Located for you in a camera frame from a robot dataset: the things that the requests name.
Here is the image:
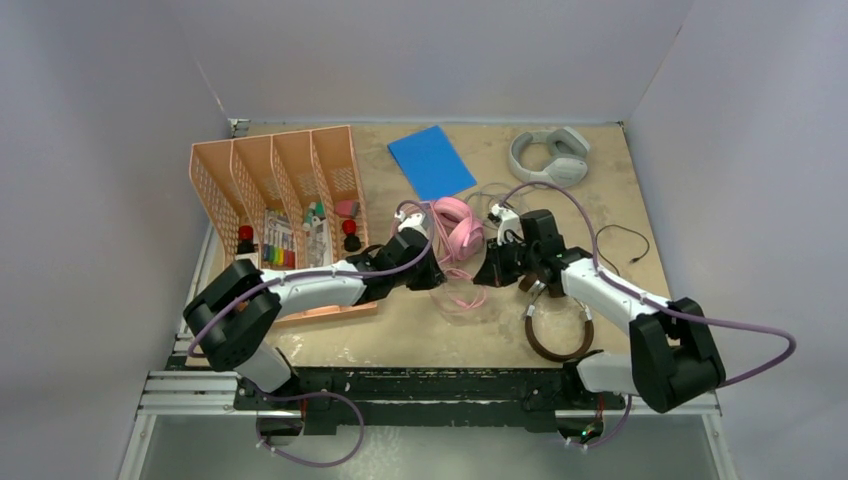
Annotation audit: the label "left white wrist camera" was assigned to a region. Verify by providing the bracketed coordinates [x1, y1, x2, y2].
[393, 209, 431, 237]

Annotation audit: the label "pink grey eraser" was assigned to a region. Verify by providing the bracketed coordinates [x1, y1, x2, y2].
[334, 200, 360, 219]

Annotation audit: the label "brown on-ear headphones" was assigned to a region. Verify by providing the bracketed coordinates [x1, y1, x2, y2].
[517, 223, 652, 364]

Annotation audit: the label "green white glue stick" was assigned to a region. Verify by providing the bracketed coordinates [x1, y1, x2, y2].
[302, 202, 326, 231]

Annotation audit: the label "clear ruler pack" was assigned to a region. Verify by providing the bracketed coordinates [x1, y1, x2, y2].
[307, 220, 333, 267]

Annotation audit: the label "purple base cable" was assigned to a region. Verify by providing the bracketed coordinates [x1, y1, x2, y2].
[255, 390, 367, 470]

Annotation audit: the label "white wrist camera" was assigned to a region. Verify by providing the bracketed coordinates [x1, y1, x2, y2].
[393, 209, 431, 237]
[488, 203, 522, 245]

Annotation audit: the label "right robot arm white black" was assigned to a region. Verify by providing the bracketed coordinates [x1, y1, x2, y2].
[473, 205, 726, 413]

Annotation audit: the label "red black stamp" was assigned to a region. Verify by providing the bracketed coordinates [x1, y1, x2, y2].
[341, 219, 362, 253]

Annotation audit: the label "black base frame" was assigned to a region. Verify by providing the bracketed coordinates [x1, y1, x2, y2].
[135, 366, 720, 439]

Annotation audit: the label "peach plastic desk organizer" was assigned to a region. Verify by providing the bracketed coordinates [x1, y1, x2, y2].
[189, 125, 379, 327]

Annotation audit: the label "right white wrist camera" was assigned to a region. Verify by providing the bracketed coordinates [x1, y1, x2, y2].
[488, 203, 522, 245]

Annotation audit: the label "blue notebook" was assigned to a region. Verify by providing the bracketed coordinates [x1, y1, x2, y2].
[387, 126, 477, 201]

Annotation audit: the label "pink wired headphones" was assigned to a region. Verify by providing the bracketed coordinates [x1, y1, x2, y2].
[395, 197, 485, 285]

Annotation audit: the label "grey over-ear headphones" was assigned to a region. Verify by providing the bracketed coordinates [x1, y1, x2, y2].
[507, 126, 591, 189]

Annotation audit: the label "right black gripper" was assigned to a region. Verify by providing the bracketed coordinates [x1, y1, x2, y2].
[475, 235, 541, 288]

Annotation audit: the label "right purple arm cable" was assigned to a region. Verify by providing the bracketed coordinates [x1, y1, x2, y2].
[500, 181, 798, 389]

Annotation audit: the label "colourful marker set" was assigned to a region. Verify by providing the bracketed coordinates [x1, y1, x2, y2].
[262, 244, 296, 269]

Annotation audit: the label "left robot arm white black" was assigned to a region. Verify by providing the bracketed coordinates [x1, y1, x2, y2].
[183, 228, 446, 409]

